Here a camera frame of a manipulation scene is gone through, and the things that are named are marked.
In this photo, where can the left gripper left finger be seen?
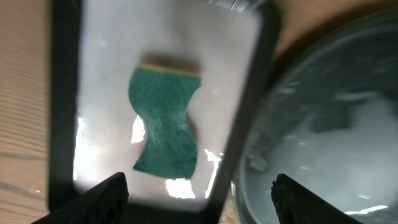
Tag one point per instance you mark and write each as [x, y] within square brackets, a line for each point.
[102, 204]

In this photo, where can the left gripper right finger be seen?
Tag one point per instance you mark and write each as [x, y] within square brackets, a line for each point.
[294, 204]

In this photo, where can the green yellow sponge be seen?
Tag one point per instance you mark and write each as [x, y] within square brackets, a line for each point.
[160, 96]

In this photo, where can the black rectangular soap tray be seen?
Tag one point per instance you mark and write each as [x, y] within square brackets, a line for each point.
[94, 131]

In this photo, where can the round black tray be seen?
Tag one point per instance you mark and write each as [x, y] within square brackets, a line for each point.
[329, 121]

